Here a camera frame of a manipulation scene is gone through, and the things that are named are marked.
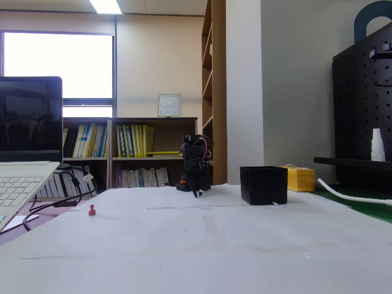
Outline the white paper slip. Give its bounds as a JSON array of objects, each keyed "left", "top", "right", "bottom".
[{"left": 3, "top": 214, "right": 40, "bottom": 231}]

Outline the low dark wooden bookshelf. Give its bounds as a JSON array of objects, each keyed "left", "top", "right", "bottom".
[
  {"left": 36, "top": 117, "right": 111, "bottom": 198},
  {"left": 107, "top": 117, "right": 198, "bottom": 189}
]

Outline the dark blue arch panel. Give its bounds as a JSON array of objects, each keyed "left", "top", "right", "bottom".
[{"left": 353, "top": 0, "right": 392, "bottom": 43}]

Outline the framed white certificate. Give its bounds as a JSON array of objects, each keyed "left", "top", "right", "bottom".
[{"left": 157, "top": 94, "right": 181, "bottom": 118}]

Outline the thin black cable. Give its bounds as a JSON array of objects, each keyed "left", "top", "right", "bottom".
[{"left": 29, "top": 165, "right": 98, "bottom": 212}]

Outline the rectangular ceiling light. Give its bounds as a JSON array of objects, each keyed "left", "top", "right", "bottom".
[{"left": 88, "top": 0, "right": 123, "bottom": 15}]

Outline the flat lying yellow book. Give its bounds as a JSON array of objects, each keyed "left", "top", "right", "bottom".
[{"left": 146, "top": 150, "right": 182, "bottom": 157}]

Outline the white power cable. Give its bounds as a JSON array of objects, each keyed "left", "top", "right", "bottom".
[{"left": 317, "top": 178, "right": 392, "bottom": 206}]

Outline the black square container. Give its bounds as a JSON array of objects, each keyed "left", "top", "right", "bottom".
[{"left": 239, "top": 165, "right": 288, "bottom": 206}]

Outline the tall brown wooden bookshelf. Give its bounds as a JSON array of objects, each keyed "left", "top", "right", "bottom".
[{"left": 201, "top": 0, "right": 227, "bottom": 186}]

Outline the white taped paper cover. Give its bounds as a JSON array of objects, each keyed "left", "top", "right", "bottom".
[{"left": 0, "top": 183, "right": 392, "bottom": 294}]

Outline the white laptop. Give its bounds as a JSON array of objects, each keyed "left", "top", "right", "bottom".
[{"left": 0, "top": 76, "right": 64, "bottom": 233}]

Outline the window with dark frame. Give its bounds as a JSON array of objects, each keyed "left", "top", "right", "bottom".
[{"left": 0, "top": 29, "right": 117, "bottom": 119}]

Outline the thick standing yellow book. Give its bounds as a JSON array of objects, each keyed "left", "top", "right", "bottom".
[{"left": 142, "top": 124, "right": 156, "bottom": 157}]

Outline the thick black cable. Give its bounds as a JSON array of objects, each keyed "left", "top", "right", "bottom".
[{"left": 23, "top": 167, "right": 83, "bottom": 233}]

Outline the green desk mat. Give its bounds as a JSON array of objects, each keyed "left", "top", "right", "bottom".
[{"left": 311, "top": 183, "right": 392, "bottom": 225}]

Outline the black pegboard with shelf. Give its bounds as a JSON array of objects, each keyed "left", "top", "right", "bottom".
[{"left": 313, "top": 21, "right": 392, "bottom": 192}]

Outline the yellow cardboard box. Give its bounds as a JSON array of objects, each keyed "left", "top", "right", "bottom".
[{"left": 280, "top": 164, "right": 315, "bottom": 193}]

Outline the white dropper bottle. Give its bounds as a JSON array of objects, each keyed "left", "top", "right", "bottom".
[{"left": 371, "top": 128, "right": 386, "bottom": 162}]

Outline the orange black table clamp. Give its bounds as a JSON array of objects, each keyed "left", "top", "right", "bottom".
[{"left": 176, "top": 174, "right": 190, "bottom": 192}]

